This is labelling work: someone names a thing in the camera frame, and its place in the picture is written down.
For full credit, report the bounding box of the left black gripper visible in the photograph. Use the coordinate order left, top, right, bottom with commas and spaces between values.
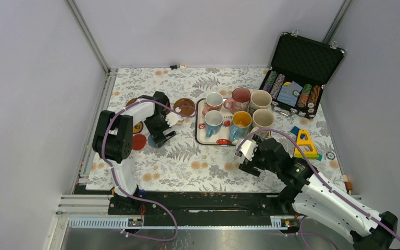
144, 111, 176, 147

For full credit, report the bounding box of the orange smiley coaster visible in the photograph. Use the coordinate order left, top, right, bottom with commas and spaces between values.
132, 122, 144, 134

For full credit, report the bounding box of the red apple coaster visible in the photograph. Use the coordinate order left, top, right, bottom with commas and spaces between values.
132, 134, 147, 151

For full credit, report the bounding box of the brown wooden coaster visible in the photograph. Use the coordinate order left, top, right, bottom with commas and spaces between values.
173, 98, 195, 116
126, 98, 137, 107

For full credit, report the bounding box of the blue floral mug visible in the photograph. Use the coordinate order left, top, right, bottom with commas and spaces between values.
205, 110, 223, 138

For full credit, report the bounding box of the grey blue coaster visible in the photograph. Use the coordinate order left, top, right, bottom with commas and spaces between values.
147, 135, 159, 148

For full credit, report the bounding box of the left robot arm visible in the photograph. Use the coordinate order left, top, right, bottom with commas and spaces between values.
92, 91, 176, 214

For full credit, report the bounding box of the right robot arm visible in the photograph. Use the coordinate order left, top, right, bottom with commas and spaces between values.
237, 136, 398, 249

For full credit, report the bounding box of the blue small block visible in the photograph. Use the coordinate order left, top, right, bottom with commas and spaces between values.
290, 126, 300, 136

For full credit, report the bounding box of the cream mug front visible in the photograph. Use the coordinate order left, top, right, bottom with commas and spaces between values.
251, 109, 274, 132

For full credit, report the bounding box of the cream mug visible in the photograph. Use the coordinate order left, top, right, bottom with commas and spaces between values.
251, 109, 274, 132
249, 90, 272, 114

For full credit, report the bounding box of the yellow triangle toy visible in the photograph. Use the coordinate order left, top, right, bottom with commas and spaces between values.
296, 130, 319, 159

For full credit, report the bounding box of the yellow inside blue mug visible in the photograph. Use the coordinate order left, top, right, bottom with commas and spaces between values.
229, 111, 252, 143

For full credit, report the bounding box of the white strawberry tray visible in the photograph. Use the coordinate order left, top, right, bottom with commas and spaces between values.
195, 98, 239, 146

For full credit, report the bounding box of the cream mug rear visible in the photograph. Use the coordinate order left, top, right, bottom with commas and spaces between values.
249, 90, 272, 114

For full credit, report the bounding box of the floral tablecloth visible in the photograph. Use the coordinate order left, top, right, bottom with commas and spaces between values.
86, 67, 348, 194

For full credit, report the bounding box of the blue card deck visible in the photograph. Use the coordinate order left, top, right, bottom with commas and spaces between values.
277, 81, 303, 107

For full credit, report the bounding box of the pink small mug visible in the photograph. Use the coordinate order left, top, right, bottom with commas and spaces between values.
202, 92, 223, 115

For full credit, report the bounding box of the pink large mug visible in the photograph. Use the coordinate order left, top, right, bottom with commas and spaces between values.
223, 87, 251, 114

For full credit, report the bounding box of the black poker chip case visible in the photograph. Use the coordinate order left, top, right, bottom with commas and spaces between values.
260, 32, 346, 119

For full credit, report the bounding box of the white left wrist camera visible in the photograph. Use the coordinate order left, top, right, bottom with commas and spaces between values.
165, 112, 184, 127

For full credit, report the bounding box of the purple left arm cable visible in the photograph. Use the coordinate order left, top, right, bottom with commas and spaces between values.
101, 99, 197, 242

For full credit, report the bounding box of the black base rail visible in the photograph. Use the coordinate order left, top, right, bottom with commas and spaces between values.
105, 190, 301, 228

